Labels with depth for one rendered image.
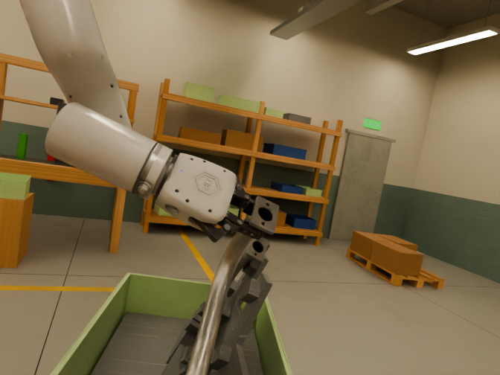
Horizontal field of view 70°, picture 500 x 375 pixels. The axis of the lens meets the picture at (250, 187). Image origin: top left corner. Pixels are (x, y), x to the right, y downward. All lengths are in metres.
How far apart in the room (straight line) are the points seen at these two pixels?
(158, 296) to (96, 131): 0.70
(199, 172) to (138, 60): 5.36
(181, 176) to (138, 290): 0.66
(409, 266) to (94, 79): 4.91
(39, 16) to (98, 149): 0.19
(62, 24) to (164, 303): 0.81
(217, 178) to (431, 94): 8.11
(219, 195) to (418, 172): 7.89
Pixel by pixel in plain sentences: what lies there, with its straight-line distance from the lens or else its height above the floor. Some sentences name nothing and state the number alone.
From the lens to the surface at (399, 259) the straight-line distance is 5.10.
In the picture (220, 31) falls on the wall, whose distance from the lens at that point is 6.20.
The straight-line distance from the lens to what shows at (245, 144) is 5.58.
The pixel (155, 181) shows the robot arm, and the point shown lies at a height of 1.30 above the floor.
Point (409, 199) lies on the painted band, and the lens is 8.34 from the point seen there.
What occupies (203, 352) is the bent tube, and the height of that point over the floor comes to 1.07.
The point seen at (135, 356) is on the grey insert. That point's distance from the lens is 0.96.
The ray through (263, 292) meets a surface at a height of 1.14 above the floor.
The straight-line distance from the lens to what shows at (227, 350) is 0.65.
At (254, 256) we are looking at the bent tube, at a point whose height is 1.16.
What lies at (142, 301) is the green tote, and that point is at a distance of 1.14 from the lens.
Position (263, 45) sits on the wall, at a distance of 6.41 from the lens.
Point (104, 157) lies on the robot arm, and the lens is 0.52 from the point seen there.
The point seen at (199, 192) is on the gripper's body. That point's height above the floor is 1.29.
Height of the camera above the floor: 1.36
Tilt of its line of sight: 5 degrees down
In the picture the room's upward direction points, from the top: 10 degrees clockwise
